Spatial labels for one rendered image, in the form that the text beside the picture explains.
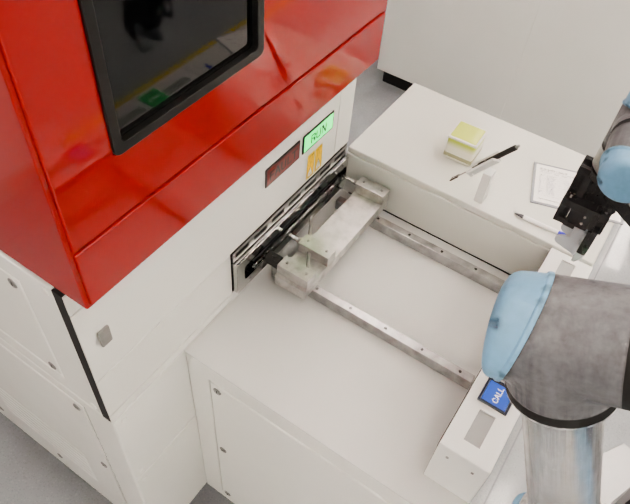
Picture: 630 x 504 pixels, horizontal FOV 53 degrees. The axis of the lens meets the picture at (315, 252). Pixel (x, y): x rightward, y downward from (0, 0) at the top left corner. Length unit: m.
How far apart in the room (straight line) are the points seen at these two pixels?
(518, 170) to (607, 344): 1.05
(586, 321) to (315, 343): 0.83
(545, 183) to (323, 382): 0.72
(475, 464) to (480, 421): 0.08
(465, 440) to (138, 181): 0.68
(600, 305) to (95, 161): 0.57
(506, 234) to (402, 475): 0.59
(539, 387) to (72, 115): 0.56
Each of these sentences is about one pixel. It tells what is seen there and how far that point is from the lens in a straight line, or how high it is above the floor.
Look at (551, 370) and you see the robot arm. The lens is 0.63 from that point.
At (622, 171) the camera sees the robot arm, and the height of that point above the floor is 1.42.
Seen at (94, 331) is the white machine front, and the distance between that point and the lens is 1.07.
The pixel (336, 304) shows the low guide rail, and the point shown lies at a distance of 1.39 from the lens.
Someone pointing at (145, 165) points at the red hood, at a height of 1.40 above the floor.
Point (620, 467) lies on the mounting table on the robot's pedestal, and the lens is 1.41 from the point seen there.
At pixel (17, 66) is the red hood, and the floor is 1.61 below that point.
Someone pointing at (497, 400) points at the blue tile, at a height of 0.96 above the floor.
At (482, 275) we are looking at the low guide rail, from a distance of 1.51.
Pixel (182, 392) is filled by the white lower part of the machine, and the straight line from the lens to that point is 1.48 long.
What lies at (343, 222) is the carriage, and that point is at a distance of 1.50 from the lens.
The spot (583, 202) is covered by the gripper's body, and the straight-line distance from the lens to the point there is 1.16.
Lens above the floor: 1.97
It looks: 49 degrees down
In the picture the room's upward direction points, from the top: 6 degrees clockwise
